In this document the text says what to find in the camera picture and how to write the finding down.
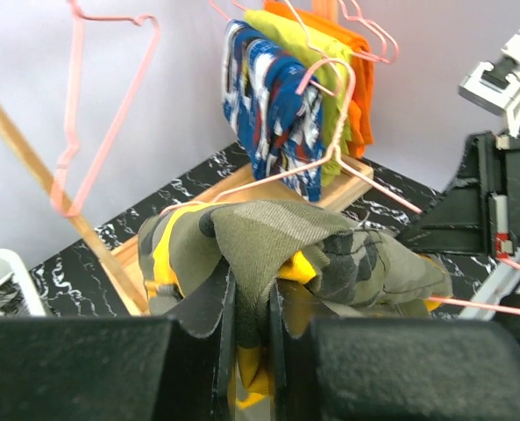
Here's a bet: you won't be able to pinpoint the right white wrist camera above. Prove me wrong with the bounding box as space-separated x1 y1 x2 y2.
458 30 520 138

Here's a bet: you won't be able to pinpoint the camouflage yellow trousers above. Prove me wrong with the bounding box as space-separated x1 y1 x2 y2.
138 200 452 410

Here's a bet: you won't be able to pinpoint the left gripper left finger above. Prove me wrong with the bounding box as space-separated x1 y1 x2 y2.
0 262 235 420

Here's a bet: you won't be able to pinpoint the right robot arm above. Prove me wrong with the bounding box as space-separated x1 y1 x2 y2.
396 129 520 343

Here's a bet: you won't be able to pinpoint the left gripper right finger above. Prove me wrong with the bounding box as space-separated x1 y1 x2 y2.
269 281 520 420

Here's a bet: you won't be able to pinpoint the newspaper print trousers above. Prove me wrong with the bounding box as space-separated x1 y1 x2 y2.
0 272 27 318

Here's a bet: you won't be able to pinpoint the orange trousers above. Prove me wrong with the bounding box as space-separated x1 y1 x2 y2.
263 0 375 159

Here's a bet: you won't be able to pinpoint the lime green trousers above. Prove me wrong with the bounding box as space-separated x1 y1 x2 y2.
244 8 355 188

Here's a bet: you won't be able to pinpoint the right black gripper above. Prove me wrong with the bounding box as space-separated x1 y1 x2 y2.
395 132 520 259

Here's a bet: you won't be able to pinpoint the white plastic basket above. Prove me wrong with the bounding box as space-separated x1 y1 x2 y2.
0 248 51 318

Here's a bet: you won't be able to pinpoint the blue patterned trousers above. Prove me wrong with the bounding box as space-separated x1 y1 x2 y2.
221 20 325 202

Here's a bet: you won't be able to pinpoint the wooden clothes rack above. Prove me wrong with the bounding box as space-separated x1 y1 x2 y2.
0 1 378 316

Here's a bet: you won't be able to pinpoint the aluminium rail frame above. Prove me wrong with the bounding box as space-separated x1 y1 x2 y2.
471 250 520 304

